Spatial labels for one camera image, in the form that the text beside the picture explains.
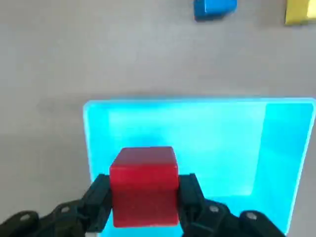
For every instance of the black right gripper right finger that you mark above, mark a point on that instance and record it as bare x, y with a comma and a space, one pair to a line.
195, 212

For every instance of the yellow wooden block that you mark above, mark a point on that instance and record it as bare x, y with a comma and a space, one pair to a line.
296, 12

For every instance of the cyan plastic box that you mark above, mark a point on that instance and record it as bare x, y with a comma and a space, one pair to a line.
222, 138

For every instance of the blue wooden block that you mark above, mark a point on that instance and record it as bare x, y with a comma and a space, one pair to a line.
212, 8

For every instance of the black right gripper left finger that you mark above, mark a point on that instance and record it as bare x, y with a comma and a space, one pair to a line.
96, 205

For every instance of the red wooden block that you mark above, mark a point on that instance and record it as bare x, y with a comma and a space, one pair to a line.
144, 187

